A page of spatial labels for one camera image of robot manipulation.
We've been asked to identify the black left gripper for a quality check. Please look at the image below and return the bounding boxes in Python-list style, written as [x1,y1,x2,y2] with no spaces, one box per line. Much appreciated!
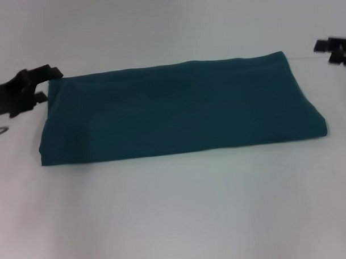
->
[0,63,66,120]

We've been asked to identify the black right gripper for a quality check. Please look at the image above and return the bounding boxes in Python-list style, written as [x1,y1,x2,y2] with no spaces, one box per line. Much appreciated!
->
[312,36,346,69]

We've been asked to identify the blue short-sleeved shirt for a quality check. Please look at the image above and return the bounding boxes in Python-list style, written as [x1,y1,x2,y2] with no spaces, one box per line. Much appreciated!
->
[35,48,330,167]

